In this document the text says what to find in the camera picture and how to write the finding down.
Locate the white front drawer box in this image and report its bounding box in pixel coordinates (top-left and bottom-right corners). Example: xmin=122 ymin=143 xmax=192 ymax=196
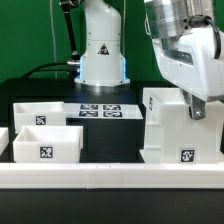
xmin=13 ymin=126 xmax=83 ymax=163

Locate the white drawer cabinet frame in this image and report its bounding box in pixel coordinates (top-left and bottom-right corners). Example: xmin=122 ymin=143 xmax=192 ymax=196
xmin=141 ymin=88 xmax=224 ymax=164

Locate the white rear drawer box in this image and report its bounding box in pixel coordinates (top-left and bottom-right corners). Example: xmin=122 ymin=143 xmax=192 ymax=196
xmin=13 ymin=102 xmax=66 ymax=134

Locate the thin white cable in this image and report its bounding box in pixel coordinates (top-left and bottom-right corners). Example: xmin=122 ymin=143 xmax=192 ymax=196
xmin=49 ymin=0 xmax=59 ymax=80

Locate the white drawer box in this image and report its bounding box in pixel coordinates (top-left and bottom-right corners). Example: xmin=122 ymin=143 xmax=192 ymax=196
xmin=13 ymin=126 xmax=83 ymax=163
xmin=13 ymin=102 xmax=66 ymax=134

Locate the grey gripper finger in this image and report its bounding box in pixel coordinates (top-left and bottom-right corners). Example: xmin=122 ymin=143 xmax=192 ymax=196
xmin=181 ymin=90 xmax=206 ymax=120

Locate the white front fence wall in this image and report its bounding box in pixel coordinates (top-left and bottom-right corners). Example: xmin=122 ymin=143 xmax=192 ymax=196
xmin=0 ymin=163 xmax=224 ymax=189

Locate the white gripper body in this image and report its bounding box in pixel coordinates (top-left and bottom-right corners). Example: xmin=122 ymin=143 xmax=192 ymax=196
xmin=152 ymin=27 xmax=224 ymax=102

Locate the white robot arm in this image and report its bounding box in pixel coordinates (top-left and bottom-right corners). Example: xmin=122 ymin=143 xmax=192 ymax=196
xmin=75 ymin=0 xmax=224 ymax=120

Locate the black cable bundle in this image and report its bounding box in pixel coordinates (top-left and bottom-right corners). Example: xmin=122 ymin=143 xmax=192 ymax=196
xmin=21 ymin=0 xmax=82 ymax=80

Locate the white fence wall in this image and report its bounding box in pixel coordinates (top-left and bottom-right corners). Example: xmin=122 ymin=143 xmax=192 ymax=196
xmin=0 ymin=127 xmax=9 ymax=155
xmin=0 ymin=163 xmax=224 ymax=189

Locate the white marker base plate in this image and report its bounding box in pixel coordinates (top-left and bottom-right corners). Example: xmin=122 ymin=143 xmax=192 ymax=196
xmin=64 ymin=103 xmax=143 ymax=120

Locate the white left fence wall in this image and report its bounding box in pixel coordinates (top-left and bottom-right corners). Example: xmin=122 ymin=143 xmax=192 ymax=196
xmin=0 ymin=127 xmax=9 ymax=155

